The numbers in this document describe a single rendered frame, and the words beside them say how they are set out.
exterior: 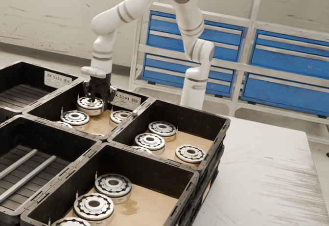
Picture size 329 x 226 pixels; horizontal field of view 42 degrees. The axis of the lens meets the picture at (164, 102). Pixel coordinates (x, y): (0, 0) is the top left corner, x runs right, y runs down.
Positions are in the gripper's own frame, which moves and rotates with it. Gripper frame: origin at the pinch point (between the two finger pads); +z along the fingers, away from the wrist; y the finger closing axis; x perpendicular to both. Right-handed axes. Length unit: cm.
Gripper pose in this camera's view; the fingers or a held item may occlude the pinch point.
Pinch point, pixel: (98, 105)
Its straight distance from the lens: 163.3
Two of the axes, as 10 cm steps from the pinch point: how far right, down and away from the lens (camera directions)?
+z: -1.3, 9.1, 4.0
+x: -3.2, 3.4, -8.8
